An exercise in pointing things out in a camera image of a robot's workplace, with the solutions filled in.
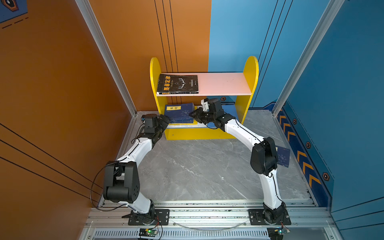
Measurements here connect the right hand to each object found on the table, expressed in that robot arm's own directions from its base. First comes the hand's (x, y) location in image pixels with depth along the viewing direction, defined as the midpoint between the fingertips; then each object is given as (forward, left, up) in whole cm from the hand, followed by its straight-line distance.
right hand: (188, 114), depth 87 cm
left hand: (0, +13, -4) cm, 14 cm away
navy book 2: (-15, -60, -24) cm, 66 cm away
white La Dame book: (-2, -4, -7) cm, 8 cm away
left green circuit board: (-54, +19, -25) cm, 63 cm away
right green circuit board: (-55, -43, -26) cm, 74 cm away
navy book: (+3, +6, -2) cm, 7 cm away
